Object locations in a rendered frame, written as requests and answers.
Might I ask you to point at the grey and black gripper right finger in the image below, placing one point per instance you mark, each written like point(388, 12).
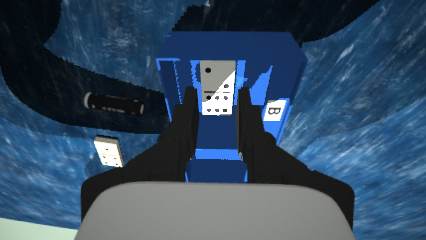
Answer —
point(267, 163)

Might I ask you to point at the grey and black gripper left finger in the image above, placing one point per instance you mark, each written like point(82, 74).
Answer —
point(163, 162)

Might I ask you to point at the blue rack of bins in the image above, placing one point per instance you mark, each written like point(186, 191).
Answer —
point(254, 53)

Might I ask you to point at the black battery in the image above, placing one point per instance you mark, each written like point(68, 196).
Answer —
point(113, 104)

